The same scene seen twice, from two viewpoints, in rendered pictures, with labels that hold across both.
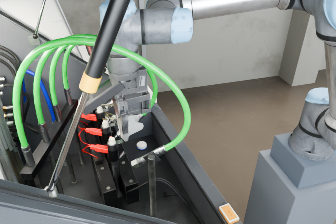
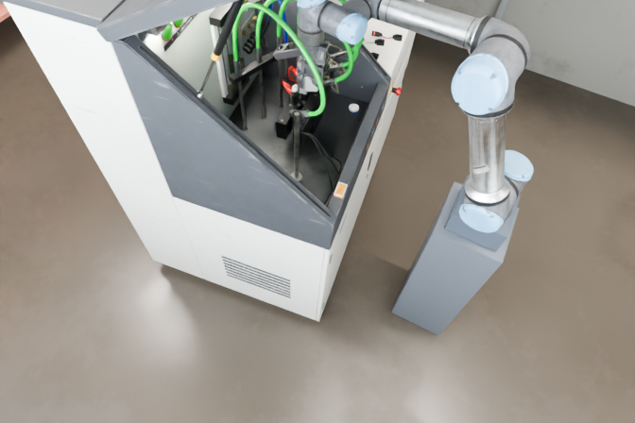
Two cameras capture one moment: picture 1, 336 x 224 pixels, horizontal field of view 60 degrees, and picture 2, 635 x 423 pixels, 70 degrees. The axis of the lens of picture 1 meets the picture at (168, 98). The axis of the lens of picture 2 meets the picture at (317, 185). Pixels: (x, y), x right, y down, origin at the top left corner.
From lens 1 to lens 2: 0.83 m
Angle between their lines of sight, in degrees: 36
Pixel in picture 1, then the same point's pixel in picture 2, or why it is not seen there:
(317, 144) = not seen: hidden behind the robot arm
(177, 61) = (553, 30)
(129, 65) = (307, 40)
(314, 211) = (454, 261)
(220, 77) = (610, 86)
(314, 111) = not seen: hidden behind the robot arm
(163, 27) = (332, 25)
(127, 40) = (308, 22)
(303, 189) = (449, 232)
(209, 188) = (349, 168)
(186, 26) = (348, 33)
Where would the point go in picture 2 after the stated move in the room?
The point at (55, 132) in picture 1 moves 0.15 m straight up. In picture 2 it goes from (268, 58) to (266, 20)
